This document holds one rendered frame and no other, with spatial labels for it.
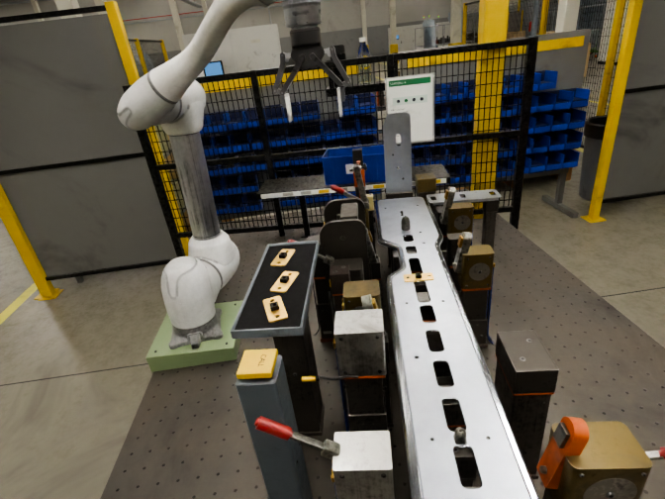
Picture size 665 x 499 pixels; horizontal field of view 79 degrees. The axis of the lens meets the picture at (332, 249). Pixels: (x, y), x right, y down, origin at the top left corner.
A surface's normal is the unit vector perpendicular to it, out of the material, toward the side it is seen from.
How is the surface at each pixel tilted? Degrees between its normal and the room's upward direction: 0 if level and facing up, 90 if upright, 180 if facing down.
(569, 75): 90
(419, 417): 0
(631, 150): 90
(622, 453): 0
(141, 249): 90
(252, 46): 90
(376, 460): 0
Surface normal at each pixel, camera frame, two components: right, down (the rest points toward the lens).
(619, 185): 0.09, 0.44
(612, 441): -0.11, -0.89
